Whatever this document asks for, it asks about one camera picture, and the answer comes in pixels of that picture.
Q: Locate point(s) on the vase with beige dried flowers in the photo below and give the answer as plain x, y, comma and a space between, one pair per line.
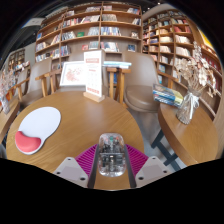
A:
188, 106

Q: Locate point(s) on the white mouse pad red rest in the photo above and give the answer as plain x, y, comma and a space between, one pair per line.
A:
40, 123

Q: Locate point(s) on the small distant wooden bookshelf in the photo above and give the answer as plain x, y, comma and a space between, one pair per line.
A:
16, 60

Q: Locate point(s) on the white framed floral picture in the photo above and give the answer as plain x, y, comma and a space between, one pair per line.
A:
71, 75

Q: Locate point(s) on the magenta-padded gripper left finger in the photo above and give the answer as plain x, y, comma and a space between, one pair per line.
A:
83, 163

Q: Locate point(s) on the curved wooden bookshelf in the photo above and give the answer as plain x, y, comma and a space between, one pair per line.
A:
170, 40

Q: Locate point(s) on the colourful book stack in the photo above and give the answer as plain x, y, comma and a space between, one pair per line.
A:
168, 95

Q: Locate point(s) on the wide wooden bookshelf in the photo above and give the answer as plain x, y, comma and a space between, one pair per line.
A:
86, 30

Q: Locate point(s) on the white red table sign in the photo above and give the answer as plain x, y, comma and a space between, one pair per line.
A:
94, 75

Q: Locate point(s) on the transparent computer mouse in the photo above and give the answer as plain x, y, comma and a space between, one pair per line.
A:
111, 156

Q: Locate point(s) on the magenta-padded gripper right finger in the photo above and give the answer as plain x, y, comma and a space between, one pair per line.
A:
138, 163

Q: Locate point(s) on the round wooden side table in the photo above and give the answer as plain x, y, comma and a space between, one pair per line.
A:
6, 120
190, 136

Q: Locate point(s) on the pale flat book stack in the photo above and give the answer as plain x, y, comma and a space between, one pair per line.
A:
116, 64

